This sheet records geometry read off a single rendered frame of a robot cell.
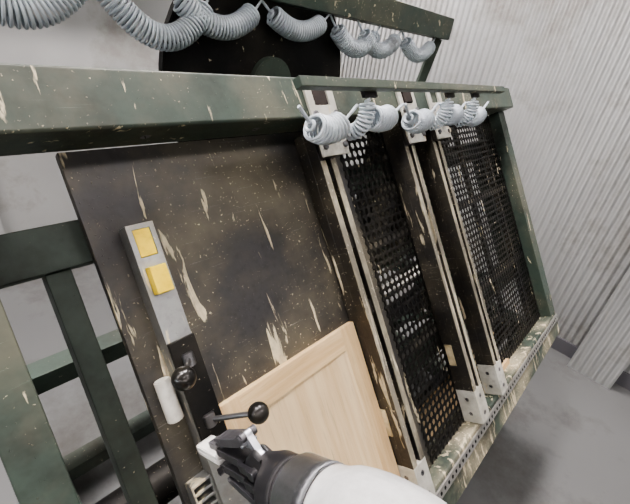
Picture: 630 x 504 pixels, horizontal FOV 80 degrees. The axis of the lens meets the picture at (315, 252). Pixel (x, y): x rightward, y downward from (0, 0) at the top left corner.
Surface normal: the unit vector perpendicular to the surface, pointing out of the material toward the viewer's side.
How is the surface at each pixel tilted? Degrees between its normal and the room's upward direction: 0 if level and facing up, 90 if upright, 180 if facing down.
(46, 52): 90
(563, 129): 90
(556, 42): 90
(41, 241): 56
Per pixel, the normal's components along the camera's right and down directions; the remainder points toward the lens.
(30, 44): 0.69, 0.43
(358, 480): -0.24, -0.97
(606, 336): -0.72, 0.26
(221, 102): 0.66, -0.14
